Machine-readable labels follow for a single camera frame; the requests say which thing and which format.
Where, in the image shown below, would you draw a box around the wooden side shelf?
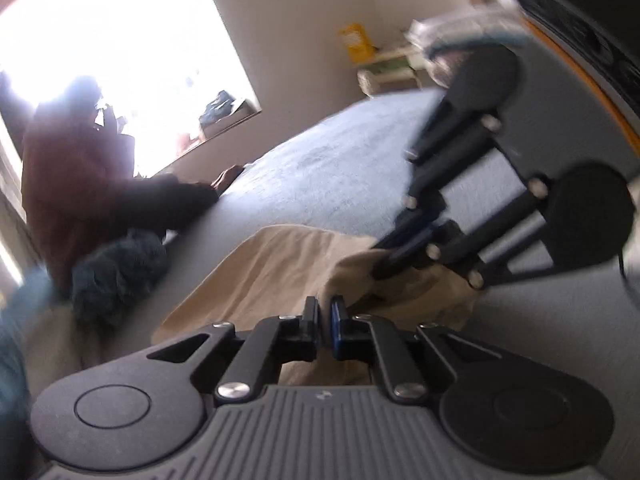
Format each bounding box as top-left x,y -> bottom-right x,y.
356,44 -> 435,94

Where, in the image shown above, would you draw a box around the seated person in maroon jacket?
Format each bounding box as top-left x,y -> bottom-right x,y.
22,78 -> 243,294

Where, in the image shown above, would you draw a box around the white woven ball lamp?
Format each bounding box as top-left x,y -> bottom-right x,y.
357,70 -> 382,98

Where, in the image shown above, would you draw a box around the blue denim jeans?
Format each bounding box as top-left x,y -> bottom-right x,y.
70,230 -> 169,327

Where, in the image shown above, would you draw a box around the blue duvet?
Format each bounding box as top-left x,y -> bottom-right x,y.
1,266 -> 53,479

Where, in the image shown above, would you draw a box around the beige trousers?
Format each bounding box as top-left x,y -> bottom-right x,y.
150,224 -> 484,387

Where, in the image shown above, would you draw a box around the grey bed blanket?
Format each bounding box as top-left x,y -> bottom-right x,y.
98,86 -> 640,480

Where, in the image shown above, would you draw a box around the yellow box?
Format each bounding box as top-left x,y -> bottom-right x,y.
338,23 -> 376,64

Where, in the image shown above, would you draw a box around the shoes on white box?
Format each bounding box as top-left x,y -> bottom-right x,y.
198,90 -> 259,140

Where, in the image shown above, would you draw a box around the grey sweatpants with drawstring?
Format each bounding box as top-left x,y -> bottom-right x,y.
23,304 -> 102,399

